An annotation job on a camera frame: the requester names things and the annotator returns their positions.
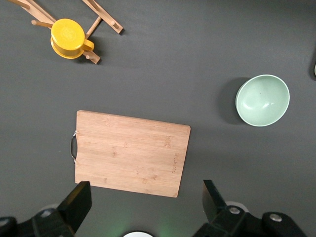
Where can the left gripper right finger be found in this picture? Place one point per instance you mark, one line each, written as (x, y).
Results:
(216, 205)

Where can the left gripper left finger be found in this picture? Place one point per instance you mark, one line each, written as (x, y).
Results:
(79, 205)

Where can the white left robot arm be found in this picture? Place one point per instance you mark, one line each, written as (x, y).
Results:
(138, 234)

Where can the wooden cutting board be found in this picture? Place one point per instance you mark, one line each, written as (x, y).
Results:
(130, 153)

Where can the pale green bowl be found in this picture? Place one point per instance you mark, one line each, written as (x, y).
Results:
(263, 101)

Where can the beige bear tray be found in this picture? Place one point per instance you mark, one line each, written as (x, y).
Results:
(315, 70)

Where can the yellow cup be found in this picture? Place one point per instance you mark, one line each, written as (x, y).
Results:
(67, 37)

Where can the wooden peg rack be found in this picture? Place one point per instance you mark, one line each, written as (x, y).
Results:
(108, 21)

